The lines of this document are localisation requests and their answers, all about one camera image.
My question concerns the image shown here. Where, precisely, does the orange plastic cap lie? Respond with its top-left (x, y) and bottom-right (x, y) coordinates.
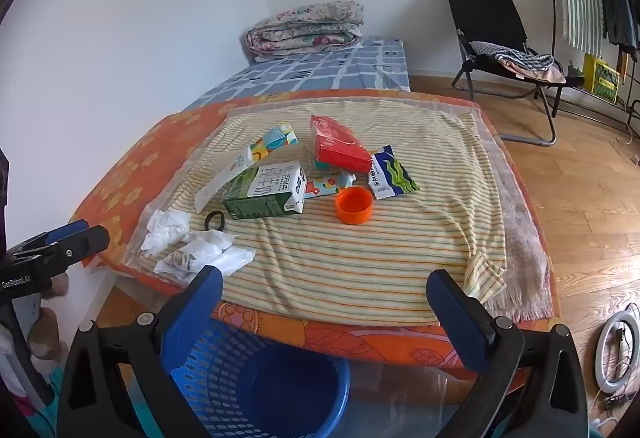
top-left (335, 186), bottom-right (374, 225)

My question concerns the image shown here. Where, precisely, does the colourful toothpaste tube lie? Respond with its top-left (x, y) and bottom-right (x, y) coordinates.
top-left (304, 170), bottom-right (357, 199)

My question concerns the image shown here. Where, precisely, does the person's left hand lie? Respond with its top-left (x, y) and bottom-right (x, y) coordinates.
top-left (27, 270), bottom-right (70, 361)

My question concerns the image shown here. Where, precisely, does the blue plastic basket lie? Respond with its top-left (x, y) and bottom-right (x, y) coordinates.
top-left (117, 313), bottom-right (352, 438)

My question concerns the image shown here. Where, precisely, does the blue plaid bed sheet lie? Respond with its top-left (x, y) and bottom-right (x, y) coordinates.
top-left (185, 38), bottom-right (412, 111)

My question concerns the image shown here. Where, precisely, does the yellow plastic crate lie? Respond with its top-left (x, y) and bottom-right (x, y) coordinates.
top-left (582, 54), bottom-right (622, 104)

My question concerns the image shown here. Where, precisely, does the green milk carton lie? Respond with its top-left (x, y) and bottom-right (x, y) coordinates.
top-left (221, 161), bottom-right (307, 221)

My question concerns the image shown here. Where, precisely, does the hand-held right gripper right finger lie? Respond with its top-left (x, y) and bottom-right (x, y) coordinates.
top-left (425, 269), bottom-right (588, 438)

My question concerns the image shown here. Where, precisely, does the white ring light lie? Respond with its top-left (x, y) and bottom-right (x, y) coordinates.
top-left (595, 309), bottom-right (640, 396)

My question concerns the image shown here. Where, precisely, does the yellow striped blanket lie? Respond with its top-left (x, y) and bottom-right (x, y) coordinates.
top-left (137, 98), bottom-right (508, 323)

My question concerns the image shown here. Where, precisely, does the black metal drying rack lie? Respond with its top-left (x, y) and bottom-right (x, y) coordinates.
top-left (537, 0), bottom-right (640, 139)

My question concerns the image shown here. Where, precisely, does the white tissue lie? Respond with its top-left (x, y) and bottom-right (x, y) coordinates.
top-left (154, 245), bottom-right (257, 279)
top-left (141, 208), bottom-right (192, 255)
top-left (180, 229), bottom-right (236, 265)

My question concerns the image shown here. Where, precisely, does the black folding chair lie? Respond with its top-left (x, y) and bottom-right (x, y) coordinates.
top-left (443, 0), bottom-right (586, 147)

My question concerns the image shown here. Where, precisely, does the dark hanging garment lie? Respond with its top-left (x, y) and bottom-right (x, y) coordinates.
top-left (601, 0), bottom-right (640, 51)

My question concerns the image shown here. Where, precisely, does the white toothpaste box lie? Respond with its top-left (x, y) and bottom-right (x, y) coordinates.
top-left (194, 124), bottom-right (300, 213)

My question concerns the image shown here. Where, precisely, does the grey striped cloth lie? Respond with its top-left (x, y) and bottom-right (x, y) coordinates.
top-left (470, 41), bottom-right (555, 73)

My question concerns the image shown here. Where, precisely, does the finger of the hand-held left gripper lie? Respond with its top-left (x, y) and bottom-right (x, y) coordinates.
top-left (31, 225), bottom-right (111, 269)
top-left (7, 220), bottom-right (90, 257)

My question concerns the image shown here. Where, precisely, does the blue white snack packet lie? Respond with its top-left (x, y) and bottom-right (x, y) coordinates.
top-left (368, 145), bottom-right (421, 201)

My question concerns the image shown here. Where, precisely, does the pink garment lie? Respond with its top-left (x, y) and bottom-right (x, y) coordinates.
top-left (12, 390), bottom-right (53, 421)

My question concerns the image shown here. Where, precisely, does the red tissue packet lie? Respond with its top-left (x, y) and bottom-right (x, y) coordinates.
top-left (309, 114), bottom-right (374, 173)

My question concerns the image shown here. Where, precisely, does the beige garment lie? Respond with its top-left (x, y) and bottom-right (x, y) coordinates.
top-left (495, 55), bottom-right (567, 85)

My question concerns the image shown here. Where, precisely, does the folded floral quilt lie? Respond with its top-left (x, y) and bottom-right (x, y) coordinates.
top-left (245, 2), bottom-right (365, 63)

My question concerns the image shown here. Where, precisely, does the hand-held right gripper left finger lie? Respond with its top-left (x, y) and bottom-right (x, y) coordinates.
top-left (56, 264), bottom-right (224, 438)

